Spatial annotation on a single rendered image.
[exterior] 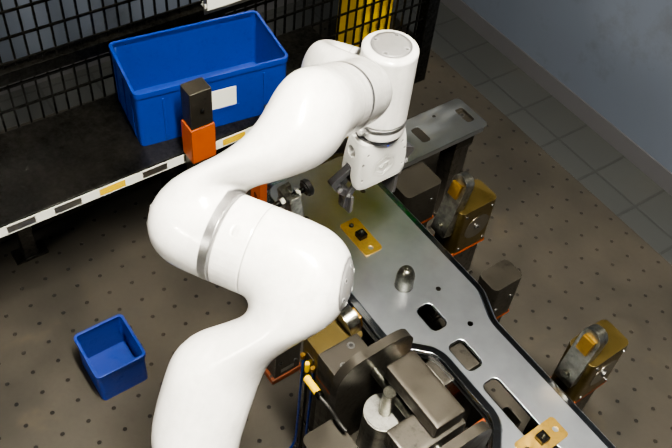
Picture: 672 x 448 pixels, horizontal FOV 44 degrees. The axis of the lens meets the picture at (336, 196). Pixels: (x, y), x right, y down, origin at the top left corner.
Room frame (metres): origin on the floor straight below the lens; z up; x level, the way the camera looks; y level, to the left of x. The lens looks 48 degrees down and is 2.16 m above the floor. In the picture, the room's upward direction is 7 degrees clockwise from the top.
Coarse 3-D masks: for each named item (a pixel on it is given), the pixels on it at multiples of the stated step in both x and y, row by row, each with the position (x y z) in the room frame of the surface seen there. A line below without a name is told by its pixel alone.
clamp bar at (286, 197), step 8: (288, 184) 0.87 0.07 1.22; (304, 184) 0.87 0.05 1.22; (280, 192) 0.85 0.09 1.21; (288, 192) 0.85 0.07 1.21; (296, 192) 0.86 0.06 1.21; (304, 192) 0.87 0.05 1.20; (312, 192) 0.87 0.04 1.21; (280, 200) 0.84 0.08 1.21; (288, 200) 0.84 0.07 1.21; (296, 200) 0.84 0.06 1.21; (288, 208) 0.84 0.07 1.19; (296, 208) 0.84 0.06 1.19
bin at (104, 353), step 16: (112, 320) 0.86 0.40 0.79; (80, 336) 0.82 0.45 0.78; (96, 336) 0.84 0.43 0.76; (112, 336) 0.86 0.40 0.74; (128, 336) 0.85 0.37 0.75; (80, 352) 0.79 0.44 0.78; (96, 352) 0.83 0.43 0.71; (112, 352) 0.84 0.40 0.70; (128, 352) 0.84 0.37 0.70; (144, 352) 0.80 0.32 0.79; (96, 368) 0.80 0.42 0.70; (112, 368) 0.81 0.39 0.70; (128, 368) 0.77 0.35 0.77; (144, 368) 0.79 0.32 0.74; (96, 384) 0.75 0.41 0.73; (112, 384) 0.75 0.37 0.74; (128, 384) 0.77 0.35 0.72
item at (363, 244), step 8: (344, 224) 0.98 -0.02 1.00; (360, 224) 0.99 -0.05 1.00; (352, 232) 0.97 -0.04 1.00; (368, 232) 0.97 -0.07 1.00; (352, 240) 0.95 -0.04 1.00; (360, 240) 0.95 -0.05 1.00; (368, 240) 0.95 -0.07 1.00; (376, 240) 0.95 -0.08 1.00; (360, 248) 0.93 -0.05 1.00; (368, 248) 0.93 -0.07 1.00; (376, 248) 0.94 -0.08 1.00
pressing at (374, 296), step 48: (336, 192) 1.06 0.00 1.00; (384, 192) 1.08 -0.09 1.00; (384, 240) 0.96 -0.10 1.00; (432, 240) 0.97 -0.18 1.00; (384, 288) 0.85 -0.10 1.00; (432, 288) 0.86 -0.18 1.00; (480, 288) 0.88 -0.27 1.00; (384, 336) 0.75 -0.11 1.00; (432, 336) 0.77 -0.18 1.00; (480, 336) 0.78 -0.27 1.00; (480, 384) 0.69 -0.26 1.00; (528, 384) 0.70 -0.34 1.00; (576, 432) 0.62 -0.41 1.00
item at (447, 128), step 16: (432, 112) 1.32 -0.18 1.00; (448, 112) 1.33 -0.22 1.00; (432, 128) 1.27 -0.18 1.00; (448, 128) 1.28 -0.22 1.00; (464, 128) 1.28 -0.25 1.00; (480, 128) 1.29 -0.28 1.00; (416, 144) 1.22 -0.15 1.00; (432, 144) 1.22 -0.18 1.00; (448, 144) 1.23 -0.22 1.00; (416, 160) 1.18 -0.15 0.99
